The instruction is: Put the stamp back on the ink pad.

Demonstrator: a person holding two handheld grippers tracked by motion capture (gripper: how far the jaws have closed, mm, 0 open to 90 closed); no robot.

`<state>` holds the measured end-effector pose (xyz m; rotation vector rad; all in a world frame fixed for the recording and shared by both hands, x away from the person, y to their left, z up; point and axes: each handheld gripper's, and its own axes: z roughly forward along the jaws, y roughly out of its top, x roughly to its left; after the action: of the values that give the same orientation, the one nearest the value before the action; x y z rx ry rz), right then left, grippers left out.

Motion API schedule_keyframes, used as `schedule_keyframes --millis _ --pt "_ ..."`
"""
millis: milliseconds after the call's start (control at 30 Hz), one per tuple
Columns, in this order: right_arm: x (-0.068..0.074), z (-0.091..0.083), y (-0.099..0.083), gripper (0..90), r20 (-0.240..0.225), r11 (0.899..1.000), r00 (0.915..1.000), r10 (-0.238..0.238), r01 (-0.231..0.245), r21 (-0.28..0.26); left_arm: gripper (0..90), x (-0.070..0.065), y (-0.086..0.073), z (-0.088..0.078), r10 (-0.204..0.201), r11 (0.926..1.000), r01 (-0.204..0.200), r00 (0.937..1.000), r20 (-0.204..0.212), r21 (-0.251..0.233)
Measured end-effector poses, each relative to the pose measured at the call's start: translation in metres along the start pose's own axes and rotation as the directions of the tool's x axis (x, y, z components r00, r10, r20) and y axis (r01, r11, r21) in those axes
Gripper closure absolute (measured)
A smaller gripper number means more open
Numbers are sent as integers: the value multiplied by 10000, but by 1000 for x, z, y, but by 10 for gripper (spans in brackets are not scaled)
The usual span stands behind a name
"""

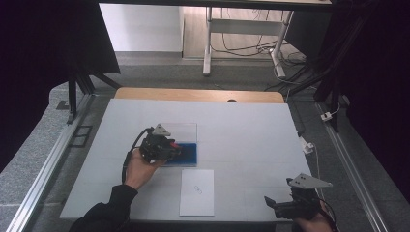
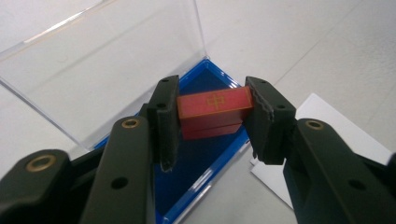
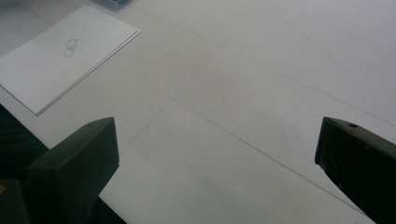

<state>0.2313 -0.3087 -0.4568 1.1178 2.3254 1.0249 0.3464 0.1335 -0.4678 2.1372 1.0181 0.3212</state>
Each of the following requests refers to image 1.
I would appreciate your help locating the black curtain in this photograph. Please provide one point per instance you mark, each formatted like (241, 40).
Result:
(374, 64)
(38, 64)

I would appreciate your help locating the red stamp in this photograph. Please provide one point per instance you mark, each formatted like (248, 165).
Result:
(175, 145)

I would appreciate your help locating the person's left hand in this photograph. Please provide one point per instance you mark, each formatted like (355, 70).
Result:
(140, 170)

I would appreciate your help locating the white plug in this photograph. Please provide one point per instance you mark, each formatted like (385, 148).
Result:
(326, 116)

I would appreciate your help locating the black metal stand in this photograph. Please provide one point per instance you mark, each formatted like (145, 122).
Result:
(80, 87)

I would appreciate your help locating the wooden table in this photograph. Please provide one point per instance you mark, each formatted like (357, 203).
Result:
(193, 95)

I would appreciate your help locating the person's right hand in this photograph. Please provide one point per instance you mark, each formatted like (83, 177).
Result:
(311, 224)

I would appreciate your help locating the white power adapter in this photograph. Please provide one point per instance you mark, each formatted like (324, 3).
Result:
(307, 146)

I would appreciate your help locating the white cabinet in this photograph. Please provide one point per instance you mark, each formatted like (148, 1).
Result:
(141, 29)

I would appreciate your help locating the blue ink pad clear case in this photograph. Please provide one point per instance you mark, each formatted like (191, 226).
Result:
(190, 154)

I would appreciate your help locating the aluminium rail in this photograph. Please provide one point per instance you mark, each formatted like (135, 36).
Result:
(45, 170)
(351, 174)

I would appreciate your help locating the black rectangular floor frame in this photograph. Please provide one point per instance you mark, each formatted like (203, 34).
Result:
(80, 136)

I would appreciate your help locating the white metal desk frame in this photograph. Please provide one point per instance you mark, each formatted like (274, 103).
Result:
(241, 27)

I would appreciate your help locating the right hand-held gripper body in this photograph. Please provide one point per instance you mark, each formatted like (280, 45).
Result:
(301, 203)

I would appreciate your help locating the white paper sheet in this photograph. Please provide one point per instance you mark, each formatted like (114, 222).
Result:
(196, 199)

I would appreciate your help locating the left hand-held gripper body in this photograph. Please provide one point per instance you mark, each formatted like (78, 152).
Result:
(156, 146)

